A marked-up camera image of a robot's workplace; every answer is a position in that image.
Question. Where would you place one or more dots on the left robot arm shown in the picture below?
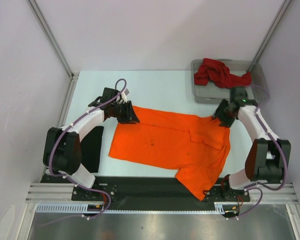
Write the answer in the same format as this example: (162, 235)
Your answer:
(68, 148)

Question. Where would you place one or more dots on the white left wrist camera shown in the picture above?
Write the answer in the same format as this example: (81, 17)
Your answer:
(125, 92)

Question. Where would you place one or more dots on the clear plastic bin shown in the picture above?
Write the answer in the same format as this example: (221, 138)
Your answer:
(211, 94)

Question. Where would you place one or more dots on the left aluminium corner post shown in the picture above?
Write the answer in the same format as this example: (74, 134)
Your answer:
(39, 16)

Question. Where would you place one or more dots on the folded black t-shirt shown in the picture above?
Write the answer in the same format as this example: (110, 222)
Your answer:
(91, 149)

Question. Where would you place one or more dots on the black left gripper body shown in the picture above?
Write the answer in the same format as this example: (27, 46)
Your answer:
(116, 108)

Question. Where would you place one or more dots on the aluminium corner post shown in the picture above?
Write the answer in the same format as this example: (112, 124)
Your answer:
(39, 16)
(283, 9)

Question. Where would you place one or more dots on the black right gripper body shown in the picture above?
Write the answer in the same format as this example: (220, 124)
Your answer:
(222, 117)

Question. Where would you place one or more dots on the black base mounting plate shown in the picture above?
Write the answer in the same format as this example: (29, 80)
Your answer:
(164, 194)

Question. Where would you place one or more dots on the orange t-shirt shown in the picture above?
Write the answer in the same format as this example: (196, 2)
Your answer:
(197, 147)

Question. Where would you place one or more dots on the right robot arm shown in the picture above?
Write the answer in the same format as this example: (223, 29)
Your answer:
(267, 162)

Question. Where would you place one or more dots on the right aluminium corner post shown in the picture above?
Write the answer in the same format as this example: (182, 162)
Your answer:
(283, 9)

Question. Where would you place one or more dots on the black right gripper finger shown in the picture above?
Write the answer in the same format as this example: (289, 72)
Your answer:
(217, 112)
(227, 123)

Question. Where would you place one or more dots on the white slotted cable duct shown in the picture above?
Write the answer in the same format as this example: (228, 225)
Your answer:
(85, 208)

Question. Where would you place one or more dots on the red t-shirt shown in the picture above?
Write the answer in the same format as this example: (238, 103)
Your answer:
(217, 72)

